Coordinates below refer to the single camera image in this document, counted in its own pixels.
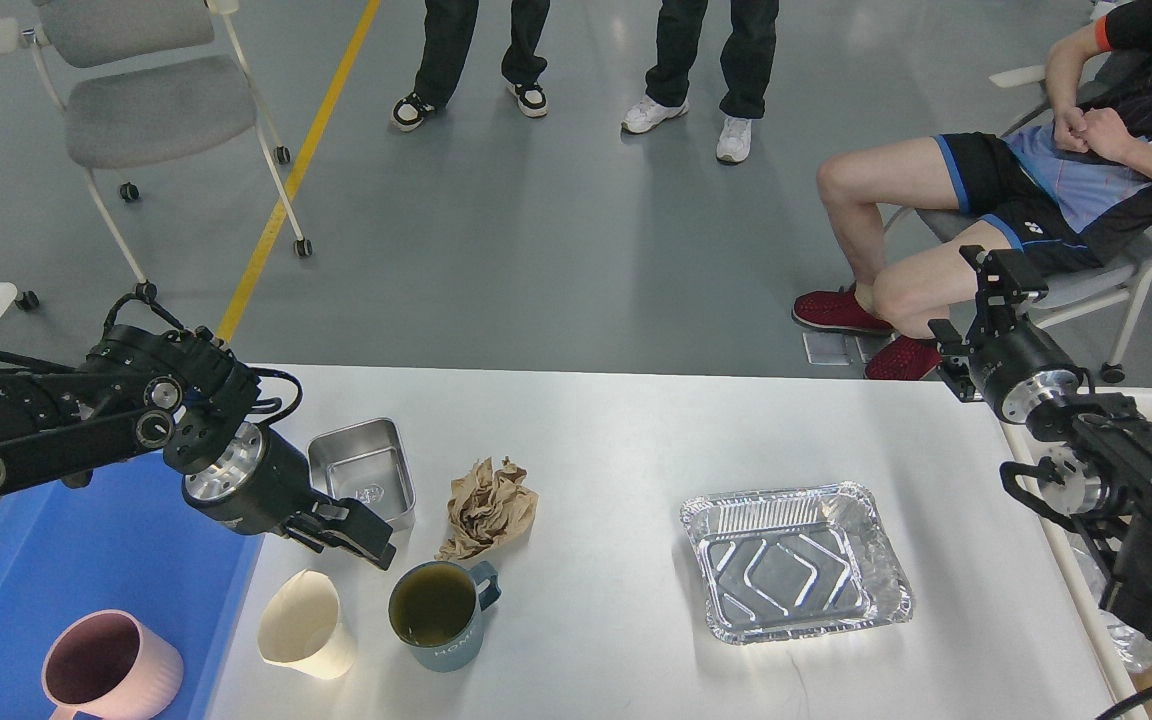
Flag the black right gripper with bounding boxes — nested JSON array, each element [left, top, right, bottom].
[[929, 245, 1083, 425]]

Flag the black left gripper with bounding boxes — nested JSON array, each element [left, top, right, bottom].
[[182, 420, 396, 571]]

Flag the square stainless steel container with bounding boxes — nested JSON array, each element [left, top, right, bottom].
[[306, 418, 415, 530]]

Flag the teal mug with tea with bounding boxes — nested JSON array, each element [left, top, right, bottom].
[[388, 561, 500, 673]]

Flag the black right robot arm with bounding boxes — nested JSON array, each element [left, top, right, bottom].
[[929, 247, 1152, 639]]

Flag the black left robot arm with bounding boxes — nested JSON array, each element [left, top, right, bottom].
[[0, 283, 396, 569]]

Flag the cream paper cup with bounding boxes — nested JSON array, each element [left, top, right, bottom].
[[257, 570, 357, 679]]

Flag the grey chair under person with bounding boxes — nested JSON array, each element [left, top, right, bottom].
[[884, 51, 1152, 384]]

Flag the crumpled brown paper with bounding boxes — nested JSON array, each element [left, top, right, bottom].
[[434, 456, 539, 561]]

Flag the blue plastic tray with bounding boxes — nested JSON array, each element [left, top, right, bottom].
[[0, 454, 262, 719]]

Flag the pink ribbed mug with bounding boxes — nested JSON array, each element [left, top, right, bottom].
[[41, 609, 184, 719]]

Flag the seated person in shorts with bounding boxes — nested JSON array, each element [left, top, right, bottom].
[[791, 1, 1152, 381]]

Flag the aluminium foil tray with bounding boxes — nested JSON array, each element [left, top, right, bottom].
[[680, 480, 915, 644]]

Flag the person with white sneakers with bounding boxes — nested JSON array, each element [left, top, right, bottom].
[[621, 0, 779, 164]]

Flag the white waste bin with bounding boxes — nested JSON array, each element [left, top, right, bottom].
[[1039, 387, 1152, 702]]

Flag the grey office chair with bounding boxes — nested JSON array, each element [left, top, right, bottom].
[[0, 1, 291, 300]]

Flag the person in black trousers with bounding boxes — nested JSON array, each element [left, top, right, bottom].
[[391, 0, 551, 132]]

